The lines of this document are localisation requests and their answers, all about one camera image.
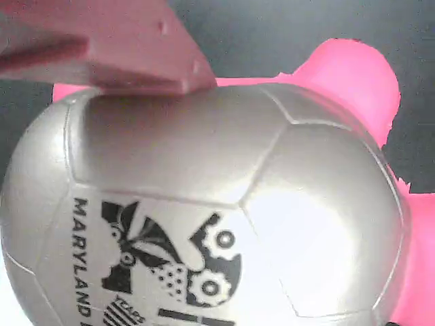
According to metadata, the red turtle toy gold shell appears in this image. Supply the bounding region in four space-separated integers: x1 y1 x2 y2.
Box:
0 37 435 326

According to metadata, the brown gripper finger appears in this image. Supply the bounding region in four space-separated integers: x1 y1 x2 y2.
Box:
0 0 219 100

